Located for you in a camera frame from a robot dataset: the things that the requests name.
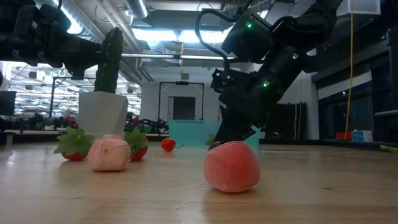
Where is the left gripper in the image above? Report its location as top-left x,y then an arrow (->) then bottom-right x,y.
35,3 -> 103,80

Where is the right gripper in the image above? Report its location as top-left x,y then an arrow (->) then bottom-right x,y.
214,58 -> 299,146

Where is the large deep pink plush peach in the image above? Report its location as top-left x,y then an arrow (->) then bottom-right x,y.
203,141 -> 261,194

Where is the teal translucent tupperware container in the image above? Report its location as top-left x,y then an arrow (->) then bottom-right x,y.
167,120 -> 261,149

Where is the red toy cherry with stem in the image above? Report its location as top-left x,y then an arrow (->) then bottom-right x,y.
160,138 -> 185,152

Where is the large-leaf red toy strawberry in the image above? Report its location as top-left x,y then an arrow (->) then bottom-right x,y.
124,126 -> 149,162
53,126 -> 95,162

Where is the light pink plush peach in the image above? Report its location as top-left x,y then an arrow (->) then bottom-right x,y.
86,134 -> 131,172

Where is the green cactus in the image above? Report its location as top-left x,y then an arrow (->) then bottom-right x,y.
94,27 -> 124,94

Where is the white faceted plant pot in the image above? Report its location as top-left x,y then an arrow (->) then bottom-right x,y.
77,91 -> 129,141

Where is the black panel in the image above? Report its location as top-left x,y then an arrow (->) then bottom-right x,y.
270,102 -> 307,141

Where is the black monitor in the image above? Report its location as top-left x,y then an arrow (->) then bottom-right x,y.
0,90 -> 17,116

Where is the long ceiling light bar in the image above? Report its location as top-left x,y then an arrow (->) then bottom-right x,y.
121,53 -> 236,62

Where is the red box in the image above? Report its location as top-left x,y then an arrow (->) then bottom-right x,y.
335,131 -> 353,141

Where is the blue box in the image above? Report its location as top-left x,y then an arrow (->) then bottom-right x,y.
351,129 -> 373,143

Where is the black stand frame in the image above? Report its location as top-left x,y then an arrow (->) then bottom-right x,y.
49,76 -> 96,119

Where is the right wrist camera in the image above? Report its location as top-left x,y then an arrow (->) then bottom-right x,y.
210,68 -> 249,93

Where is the silver spiral air duct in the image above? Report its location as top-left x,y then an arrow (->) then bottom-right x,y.
126,0 -> 150,19

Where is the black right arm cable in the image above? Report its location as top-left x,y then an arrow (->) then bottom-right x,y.
195,9 -> 233,72

